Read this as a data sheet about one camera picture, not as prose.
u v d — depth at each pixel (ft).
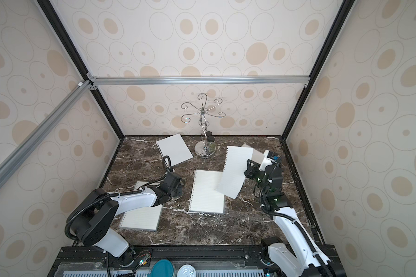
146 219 2.75
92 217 1.47
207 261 2.40
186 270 2.17
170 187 2.35
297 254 1.47
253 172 2.25
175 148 3.73
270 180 1.83
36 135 2.06
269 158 2.22
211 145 3.43
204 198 3.03
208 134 3.36
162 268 2.14
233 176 2.92
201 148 3.60
